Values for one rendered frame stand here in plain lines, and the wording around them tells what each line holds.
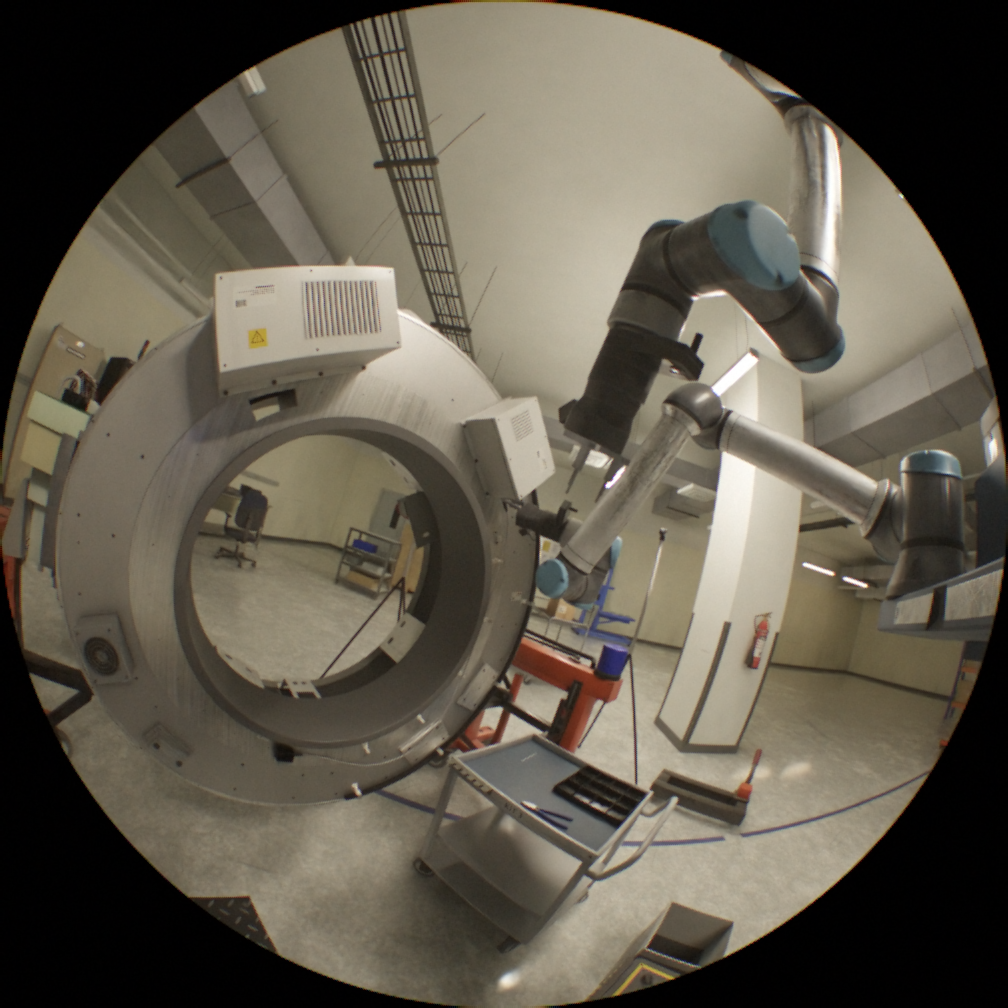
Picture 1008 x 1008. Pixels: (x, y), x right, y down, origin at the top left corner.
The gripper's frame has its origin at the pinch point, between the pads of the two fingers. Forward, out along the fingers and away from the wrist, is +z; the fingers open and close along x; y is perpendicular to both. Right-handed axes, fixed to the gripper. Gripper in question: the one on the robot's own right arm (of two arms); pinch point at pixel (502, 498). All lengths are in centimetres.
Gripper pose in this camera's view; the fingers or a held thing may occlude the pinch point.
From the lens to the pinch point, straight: 104.1
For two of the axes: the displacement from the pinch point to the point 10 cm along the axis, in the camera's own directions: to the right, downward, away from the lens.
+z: -8.7, -3.6, 3.3
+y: -0.9, 7.8, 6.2
